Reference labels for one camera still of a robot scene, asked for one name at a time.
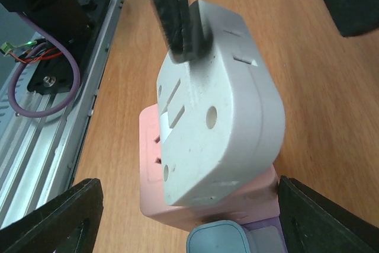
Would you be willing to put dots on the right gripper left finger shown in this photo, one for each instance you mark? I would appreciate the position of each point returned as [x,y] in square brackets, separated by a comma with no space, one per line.
[67,223]

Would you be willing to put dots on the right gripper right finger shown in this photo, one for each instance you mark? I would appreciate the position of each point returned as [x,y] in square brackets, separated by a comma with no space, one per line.
[312,223]

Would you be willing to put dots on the pink cube socket adapter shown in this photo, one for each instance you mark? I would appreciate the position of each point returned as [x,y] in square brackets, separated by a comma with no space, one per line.
[255,201]

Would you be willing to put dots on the white travel adapter plug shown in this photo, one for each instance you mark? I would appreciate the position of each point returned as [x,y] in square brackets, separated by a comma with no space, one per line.
[221,117]

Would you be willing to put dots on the blue charger plug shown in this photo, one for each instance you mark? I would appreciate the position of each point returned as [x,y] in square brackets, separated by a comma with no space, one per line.
[219,236]

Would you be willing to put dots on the aluminium rail frame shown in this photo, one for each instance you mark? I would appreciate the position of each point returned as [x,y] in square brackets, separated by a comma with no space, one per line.
[39,157]

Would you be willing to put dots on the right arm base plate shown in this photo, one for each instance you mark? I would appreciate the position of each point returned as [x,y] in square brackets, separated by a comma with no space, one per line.
[75,24]

